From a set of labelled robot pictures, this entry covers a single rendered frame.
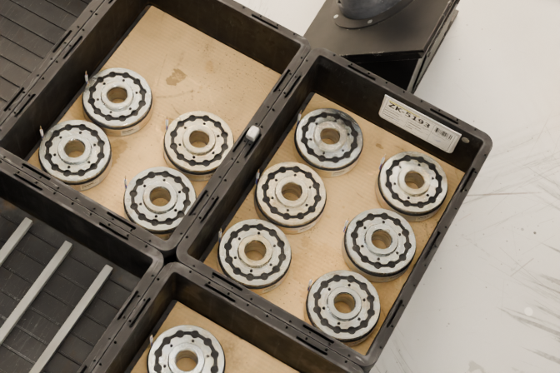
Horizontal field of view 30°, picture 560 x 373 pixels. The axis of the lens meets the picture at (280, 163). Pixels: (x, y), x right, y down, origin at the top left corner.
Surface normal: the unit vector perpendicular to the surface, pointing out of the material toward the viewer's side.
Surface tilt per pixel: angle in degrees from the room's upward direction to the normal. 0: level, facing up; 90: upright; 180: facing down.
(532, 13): 0
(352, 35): 43
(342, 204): 0
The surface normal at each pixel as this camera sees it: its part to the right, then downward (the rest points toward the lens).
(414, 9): -0.53, -0.64
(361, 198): 0.09, -0.46
